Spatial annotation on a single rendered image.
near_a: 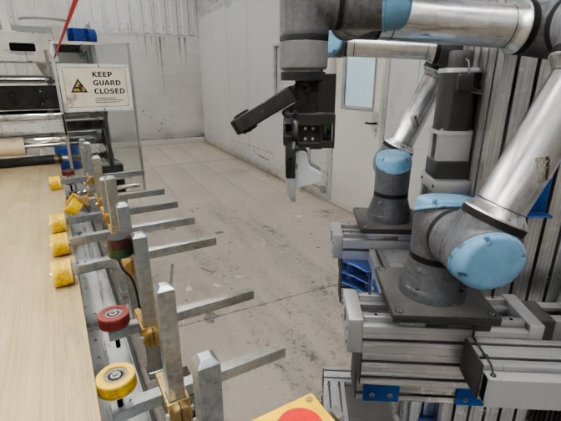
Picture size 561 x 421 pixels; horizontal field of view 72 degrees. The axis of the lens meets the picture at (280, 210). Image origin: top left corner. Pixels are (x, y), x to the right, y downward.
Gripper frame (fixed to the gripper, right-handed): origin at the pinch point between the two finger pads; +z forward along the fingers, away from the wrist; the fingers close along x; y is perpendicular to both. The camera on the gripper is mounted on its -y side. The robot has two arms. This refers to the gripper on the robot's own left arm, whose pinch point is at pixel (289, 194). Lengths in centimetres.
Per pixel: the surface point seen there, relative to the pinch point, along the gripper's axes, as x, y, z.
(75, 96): 214, -161, -7
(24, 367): 2, -59, 41
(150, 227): 75, -58, 37
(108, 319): 19, -48, 41
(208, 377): -19.6, -11.1, 22.5
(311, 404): -36.5, 3.5, 9.5
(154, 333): 20, -37, 45
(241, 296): 42, -17, 46
